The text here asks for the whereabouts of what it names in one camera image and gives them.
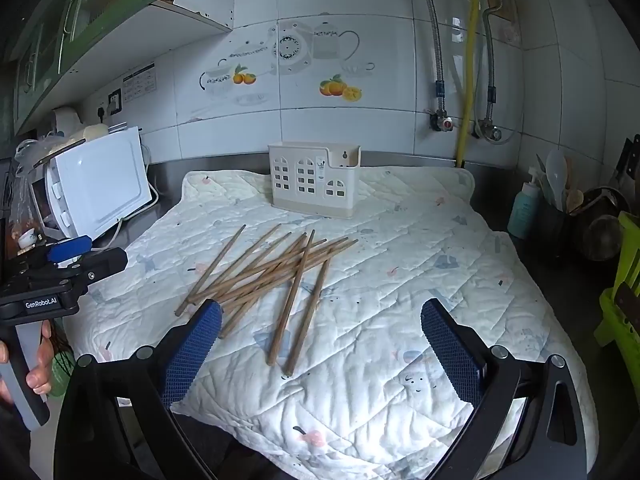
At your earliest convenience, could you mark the wooden chopstick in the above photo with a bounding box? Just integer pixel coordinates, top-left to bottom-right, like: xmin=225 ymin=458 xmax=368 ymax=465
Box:
xmin=283 ymin=255 xmax=332 ymax=377
xmin=195 ymin=232 xmax=291 ymax=301
xmin=190 ymin=223 xmax=280 ymax=304
xmin=193 ymin=236 xmax=355 ymax=304
xmin=213 ymin=237 xmax=357 ymax=305
xmin=219 ymin=234 xmax=308 ymax=339
xmin=175 ymin=224 xmax=246 ymax=318
xmin=267 ymin=230 xmax=316 ymax=366

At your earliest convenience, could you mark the green wall cabinet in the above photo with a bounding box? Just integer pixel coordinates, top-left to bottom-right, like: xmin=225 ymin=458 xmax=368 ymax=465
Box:
xmin=1 ymin=0 xmax=234 ymax=136

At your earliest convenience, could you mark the water valve red knob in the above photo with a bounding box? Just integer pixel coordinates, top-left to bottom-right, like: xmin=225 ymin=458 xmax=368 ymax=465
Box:
xmin=430 ymin=110 xmax=454 ymax=132

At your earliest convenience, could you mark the lime green dish rack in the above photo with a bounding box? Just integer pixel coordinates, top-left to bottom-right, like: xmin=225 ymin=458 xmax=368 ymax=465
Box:
xmin=593 ymin=211 xmax=640 ymax=361

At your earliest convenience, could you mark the black utensil crock with spoons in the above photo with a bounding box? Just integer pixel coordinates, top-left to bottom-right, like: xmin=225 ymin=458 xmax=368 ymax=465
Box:
xmin=534 ymin=150 xmax=630 ymax=261

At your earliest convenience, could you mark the white quilted mat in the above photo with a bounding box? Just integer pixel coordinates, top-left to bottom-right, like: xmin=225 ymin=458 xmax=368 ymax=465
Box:
xmin=63 ymin=164 xmax=600 ymax=480

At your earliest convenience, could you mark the white plastic utensil holder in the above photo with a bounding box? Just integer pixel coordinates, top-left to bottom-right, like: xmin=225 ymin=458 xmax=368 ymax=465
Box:
xmin=268 ymin=142 xmax=361 ymax=218

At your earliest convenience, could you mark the braided steel water hose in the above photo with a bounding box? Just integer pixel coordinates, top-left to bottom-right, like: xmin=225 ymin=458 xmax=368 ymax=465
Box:
xmin=401 ymin=0 xmax=447 ymax=116
xmin=479 ymin=0 xmax=501 ymax=126

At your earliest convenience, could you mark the person's left hand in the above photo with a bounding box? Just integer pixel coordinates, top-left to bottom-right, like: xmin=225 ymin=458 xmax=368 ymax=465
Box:
xmin=0 ymin=320 xmax=54 ymax=406

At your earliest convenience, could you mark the wall power socket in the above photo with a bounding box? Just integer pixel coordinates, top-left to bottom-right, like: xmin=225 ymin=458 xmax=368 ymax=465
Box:
xmin=107 ymin=88 xmax=122 ymax=116

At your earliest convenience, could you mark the teal spray bottle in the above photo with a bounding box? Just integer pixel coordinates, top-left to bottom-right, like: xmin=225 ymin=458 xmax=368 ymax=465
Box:
xmin=508 ymin=167 xmax=541 ymax=240

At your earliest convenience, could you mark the white microwave oven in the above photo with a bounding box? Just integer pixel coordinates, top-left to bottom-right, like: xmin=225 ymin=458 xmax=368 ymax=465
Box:
xmin=28 ymin=125 xmax=153 ymax=240

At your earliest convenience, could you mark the yellow gas hose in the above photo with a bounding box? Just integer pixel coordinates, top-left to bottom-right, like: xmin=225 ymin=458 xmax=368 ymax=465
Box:
xmin=455 ymin=0 xmax=482 ymax=168

